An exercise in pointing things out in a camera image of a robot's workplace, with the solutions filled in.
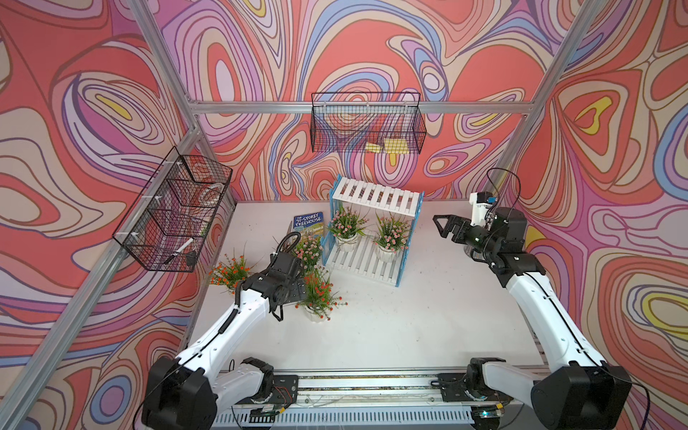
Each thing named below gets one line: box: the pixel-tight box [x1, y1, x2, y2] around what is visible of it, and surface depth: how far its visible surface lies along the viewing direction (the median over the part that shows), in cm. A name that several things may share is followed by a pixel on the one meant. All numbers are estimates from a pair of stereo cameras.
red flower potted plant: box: [294, 266, 348, 324], surface depth 79 cm
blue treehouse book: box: [292, 211, 325, 240], surface depth 111 cm
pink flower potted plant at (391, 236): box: [373, 211, 412, 262], surface depth 94 cm
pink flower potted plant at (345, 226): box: [327, 206, 370, 252], surface depth 94 cm
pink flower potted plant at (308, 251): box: [292, 234, 324, 276], surface depth 87 cm
